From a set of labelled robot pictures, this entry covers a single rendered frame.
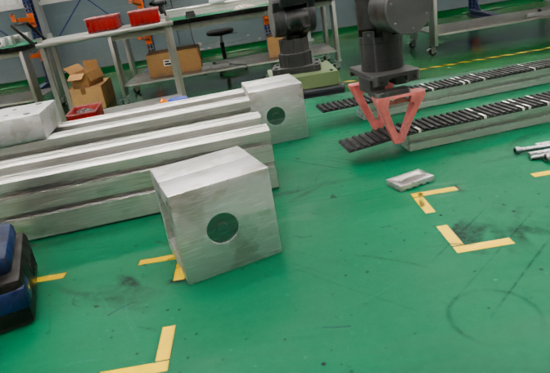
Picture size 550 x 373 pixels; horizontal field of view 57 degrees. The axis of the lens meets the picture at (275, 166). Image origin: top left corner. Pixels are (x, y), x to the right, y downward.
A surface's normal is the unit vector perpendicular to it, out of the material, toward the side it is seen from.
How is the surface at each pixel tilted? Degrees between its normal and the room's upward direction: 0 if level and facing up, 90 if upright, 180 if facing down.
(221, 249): 90
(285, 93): 90
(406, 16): 90
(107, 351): 0
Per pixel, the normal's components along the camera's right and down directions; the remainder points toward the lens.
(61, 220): 0.18, 0.32
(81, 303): -0.15, -0.92
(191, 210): 0.39, 0.27
